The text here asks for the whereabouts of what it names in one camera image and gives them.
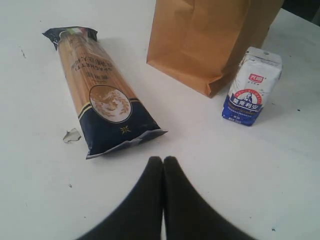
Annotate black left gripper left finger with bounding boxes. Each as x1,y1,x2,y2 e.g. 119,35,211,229
79,156,164,240

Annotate spaghetti pack, blue ends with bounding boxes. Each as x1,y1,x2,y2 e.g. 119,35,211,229
43,26,166,159

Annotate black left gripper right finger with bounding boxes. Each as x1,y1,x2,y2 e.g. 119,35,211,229
162,156,253,240

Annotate torn clear plastic scrap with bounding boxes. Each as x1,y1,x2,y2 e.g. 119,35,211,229
62,128,82,144

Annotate brown paper shopping bag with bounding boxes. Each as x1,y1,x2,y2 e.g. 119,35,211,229
146,0,283,97

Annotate small white blue milk carton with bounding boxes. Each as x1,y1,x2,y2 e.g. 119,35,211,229
222,46,283,126

